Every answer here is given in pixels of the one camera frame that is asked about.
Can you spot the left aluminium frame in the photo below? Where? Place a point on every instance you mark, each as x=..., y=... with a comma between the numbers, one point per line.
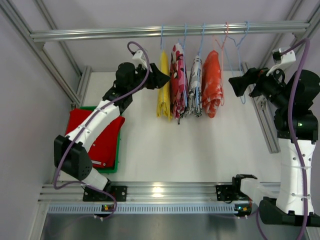
x=20, y=25

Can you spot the slotted cable duct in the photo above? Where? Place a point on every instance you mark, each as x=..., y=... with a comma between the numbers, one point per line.
x=148, y=208

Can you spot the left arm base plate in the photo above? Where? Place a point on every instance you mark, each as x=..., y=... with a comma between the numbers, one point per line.
x=119, y=192

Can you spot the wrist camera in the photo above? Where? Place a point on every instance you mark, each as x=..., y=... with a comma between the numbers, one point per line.
x=139, y=58
x=282, y=58

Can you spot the newspaper print trousers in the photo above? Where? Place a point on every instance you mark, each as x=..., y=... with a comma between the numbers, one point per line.
x=191, y=87

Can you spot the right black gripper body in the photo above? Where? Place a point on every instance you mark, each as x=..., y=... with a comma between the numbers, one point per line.
x=251, y=83

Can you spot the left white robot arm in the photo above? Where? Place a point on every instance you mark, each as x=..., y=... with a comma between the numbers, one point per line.
x=71, y=152

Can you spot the pink floral trousers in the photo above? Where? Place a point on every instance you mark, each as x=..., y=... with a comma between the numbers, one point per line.
x=178, y=82

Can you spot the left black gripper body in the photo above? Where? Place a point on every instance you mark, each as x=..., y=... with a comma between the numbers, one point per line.
x=151, y=76

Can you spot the aluminium frame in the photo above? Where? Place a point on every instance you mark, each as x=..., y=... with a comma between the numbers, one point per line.
x=20, y=25
x=261, y=106

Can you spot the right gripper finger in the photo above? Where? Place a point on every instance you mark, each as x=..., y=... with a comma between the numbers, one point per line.
x=242, y=82
x=239, y=91

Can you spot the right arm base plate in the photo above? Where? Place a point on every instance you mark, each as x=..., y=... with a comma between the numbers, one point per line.
x=229, y=193

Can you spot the aluminium hanging rail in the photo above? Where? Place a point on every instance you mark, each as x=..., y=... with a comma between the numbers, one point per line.
x=270, y=27

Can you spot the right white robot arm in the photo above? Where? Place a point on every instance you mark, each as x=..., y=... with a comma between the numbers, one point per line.
x=297, y=133

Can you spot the red trousers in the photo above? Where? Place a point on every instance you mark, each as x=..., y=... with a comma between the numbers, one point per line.
x=77, y=116

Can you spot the green plastic tray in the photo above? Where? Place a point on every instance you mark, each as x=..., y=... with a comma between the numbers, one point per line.
x=117, y=155

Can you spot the pink wire hanger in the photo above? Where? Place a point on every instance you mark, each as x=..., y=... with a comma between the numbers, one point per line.
x=221, y=46

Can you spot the yellow trousers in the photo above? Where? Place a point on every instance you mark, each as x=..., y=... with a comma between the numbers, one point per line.
x=163, y=107

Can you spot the right aluminium frame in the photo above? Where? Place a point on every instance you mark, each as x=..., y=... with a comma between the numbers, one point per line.
x=261, y=106

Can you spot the front aluminium rail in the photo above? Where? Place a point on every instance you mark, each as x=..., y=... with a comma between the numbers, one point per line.
x=141, y=192

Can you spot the orange trousers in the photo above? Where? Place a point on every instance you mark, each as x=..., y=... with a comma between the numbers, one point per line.
x=212, y=87

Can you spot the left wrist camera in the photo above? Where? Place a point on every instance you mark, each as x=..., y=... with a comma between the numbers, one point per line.
x=139, y=58

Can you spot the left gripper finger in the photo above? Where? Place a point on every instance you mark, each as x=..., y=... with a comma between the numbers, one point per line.
x=155, y=71
x=161, y=80

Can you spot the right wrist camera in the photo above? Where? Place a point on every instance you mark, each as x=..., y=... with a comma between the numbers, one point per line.
x=282, y=58

